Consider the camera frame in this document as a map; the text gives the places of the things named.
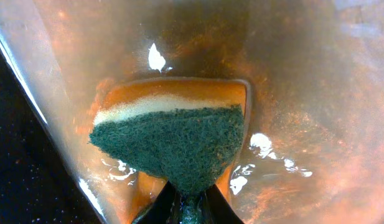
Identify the black water tray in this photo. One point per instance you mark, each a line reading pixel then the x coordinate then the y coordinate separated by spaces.
pixel 314 145

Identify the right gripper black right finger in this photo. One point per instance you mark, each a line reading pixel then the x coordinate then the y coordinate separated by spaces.
pixel 220 210

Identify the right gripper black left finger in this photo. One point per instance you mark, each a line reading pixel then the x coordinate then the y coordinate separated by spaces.
pixel 164 210

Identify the green and yellow sponge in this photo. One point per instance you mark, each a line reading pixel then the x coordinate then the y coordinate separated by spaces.
pixel 186 131

